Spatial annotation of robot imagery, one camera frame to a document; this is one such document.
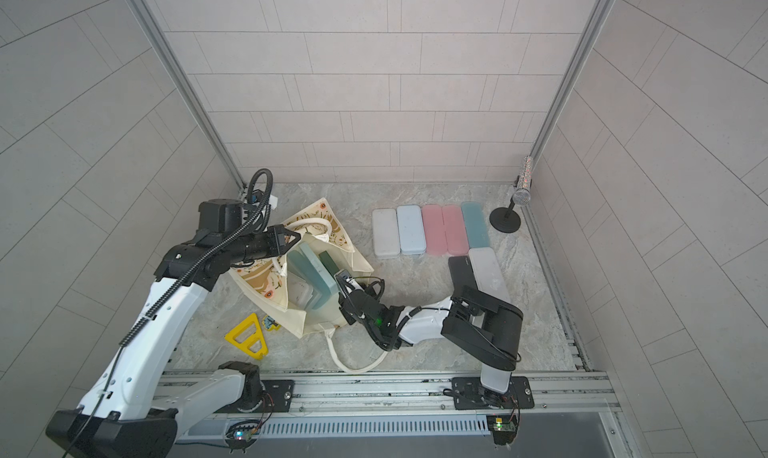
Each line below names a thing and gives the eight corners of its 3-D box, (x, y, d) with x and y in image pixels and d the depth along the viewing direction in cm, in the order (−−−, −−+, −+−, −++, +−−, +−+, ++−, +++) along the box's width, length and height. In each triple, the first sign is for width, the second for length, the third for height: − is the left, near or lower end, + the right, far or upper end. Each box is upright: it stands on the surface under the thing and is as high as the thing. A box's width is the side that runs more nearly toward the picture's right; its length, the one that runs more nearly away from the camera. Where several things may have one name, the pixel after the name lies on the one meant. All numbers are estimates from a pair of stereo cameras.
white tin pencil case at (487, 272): (481, 303, 88) (483, 300, 86) (467, 251, 99) (468, 247, 97) (508, 301, 89) (510, 298, 87) (491, 250, 100) (493, 246, 98)
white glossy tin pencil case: (374, 259, 98) (374, 255, 96) (372, 214, 110) (371, 209, 108) (401, 257, 98) (401, 252, 96) (396, 212, 111) (396, 207, 108)
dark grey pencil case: (452, 294, 90) (453, 291, 89) (448, 259, 98) (448, 256, 96) (476, 294, 90) (478, 291, 89) (470, 260, 98) (472, 256, 96)
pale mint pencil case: (399, 255, 99) (399, 249, 96) (396, 211, 111) (396, 205, 108) (425, 253, 99) (426, 248, 97) (419, 210, 111) (420, 204, 109)
